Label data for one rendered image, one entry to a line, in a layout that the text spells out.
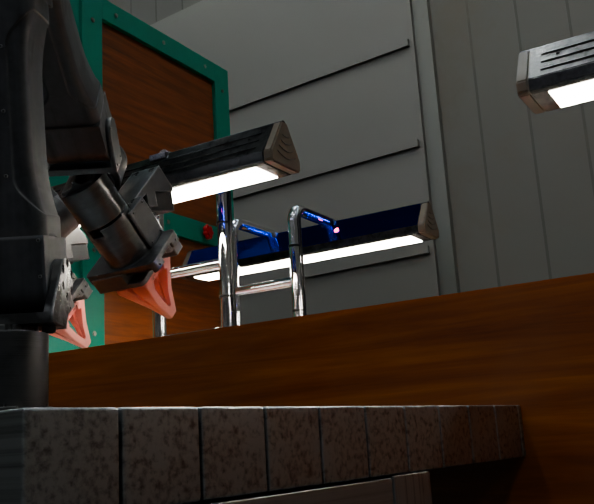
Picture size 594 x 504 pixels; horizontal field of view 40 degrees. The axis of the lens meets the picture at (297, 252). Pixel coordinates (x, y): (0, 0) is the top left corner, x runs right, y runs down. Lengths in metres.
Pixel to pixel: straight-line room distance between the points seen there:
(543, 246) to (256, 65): 1.70
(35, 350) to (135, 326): 1.45
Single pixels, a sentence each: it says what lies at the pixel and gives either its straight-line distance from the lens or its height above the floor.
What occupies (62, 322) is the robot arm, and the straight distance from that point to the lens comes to 0.67.
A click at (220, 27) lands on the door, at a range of 4.37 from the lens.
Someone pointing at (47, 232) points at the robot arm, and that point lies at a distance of 0.67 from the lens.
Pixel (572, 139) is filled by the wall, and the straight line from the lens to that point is 3.26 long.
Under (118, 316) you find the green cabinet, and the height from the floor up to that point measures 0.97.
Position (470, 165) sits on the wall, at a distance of 3.39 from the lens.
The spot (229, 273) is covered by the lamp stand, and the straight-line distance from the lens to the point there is 1.42.
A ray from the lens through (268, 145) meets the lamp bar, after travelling 1.19.
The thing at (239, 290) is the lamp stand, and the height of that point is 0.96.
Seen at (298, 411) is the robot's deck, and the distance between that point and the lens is 0.42.
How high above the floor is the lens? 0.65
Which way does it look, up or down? 13 degrees up
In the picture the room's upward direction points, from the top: 4 degrees counter-clockwise
